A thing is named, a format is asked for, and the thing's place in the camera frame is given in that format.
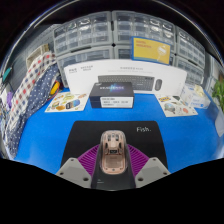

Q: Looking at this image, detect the purple figure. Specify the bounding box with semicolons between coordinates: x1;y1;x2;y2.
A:
5;91;14;108

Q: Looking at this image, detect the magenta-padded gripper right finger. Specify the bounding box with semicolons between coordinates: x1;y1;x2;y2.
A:
126;143;172;189

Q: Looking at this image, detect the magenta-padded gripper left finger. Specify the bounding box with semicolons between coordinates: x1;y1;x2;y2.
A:
55;143;101;189

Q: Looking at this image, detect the colourful sticker sheet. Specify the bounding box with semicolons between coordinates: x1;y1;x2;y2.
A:
44;92;89;113
154;94;199;118

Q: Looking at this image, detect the black mouse pad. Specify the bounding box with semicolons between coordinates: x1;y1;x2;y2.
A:
60;120;169;191

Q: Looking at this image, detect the small dark labelled box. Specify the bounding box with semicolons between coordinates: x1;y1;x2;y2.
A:
88;81;135;109

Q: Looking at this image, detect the red blue checked cloth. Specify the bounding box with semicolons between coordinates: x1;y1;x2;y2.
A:
4;51;58;134

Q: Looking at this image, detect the pink transparent computer mouse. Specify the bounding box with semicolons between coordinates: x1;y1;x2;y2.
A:
99;129;128;176

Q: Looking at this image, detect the long white keyboard box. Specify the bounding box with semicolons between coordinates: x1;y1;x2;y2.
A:
63;59;188;98

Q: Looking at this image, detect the yellow and red tool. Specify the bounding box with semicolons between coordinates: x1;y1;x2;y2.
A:
49;80;62;96

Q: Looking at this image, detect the yellow and blue box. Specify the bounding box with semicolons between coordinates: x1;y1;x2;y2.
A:
130;35;172;65

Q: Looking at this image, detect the white woven basket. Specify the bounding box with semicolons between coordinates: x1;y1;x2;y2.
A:
25;43;51;69

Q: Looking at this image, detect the white plastic packet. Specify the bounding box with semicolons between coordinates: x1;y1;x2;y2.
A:
179;83;212;109

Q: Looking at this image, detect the green potted plant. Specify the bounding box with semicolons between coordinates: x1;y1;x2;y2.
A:
211;78;224;138

